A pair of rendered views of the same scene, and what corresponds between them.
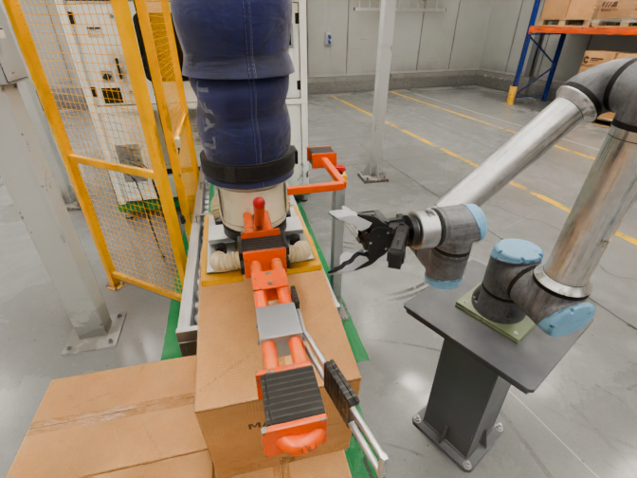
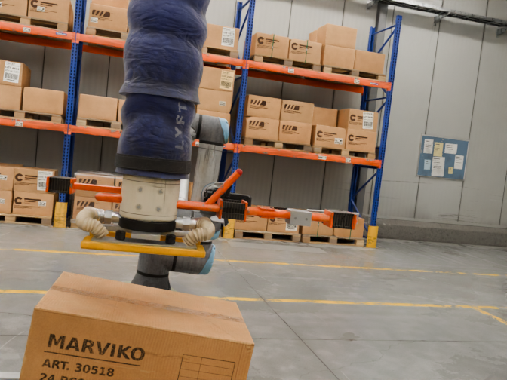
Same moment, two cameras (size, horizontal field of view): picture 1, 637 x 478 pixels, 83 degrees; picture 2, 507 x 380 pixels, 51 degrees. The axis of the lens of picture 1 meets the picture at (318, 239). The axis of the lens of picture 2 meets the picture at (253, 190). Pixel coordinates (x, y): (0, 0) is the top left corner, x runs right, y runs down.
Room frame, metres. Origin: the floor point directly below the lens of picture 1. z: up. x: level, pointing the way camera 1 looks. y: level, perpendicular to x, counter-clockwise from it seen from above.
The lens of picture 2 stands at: (0.46, 1.74, 1.47)
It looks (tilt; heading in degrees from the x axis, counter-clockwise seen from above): 4 degrees down; 273
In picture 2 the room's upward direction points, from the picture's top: 6 degrees clockwise
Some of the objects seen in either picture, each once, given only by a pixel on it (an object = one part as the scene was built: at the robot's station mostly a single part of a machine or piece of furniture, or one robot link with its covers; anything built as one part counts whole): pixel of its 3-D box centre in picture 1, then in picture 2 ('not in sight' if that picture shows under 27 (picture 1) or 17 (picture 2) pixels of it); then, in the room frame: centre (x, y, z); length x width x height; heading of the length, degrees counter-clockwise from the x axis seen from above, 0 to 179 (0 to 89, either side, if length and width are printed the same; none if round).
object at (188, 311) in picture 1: (199, 221); not in sight; (2.21, 0.83, 0.50); 2.31 x 0.05 x 0.19; 13
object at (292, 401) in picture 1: (289, 406); (339, 219); (0.27, 0.04, 1.29); 0.08 x 0.07 x 0.05; 14
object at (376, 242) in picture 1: (385, 231); (216, 199); (0.69, -0.15, 1.29); 0.12 x 0.09 x 0.08; 104
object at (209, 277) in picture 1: (221, 239); (145, 241); (0.83, 0.26, 1.19); 0.34 x 0.10 x 0.05; 14
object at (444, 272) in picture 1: (444, 261); (207, 223); (0.74, -0.32, 1.18); 0.12 x 0.09 x 0.12; 14
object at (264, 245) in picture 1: (263, 251); (231, 209); (0.61, 0.11, 1.29); 0.10 x 0.08 x 0.06; 104
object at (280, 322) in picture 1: (279, 329); (298, 217); (0.40, 0.06, 1.28); 0.07 x 0.07 x 0.04; 14
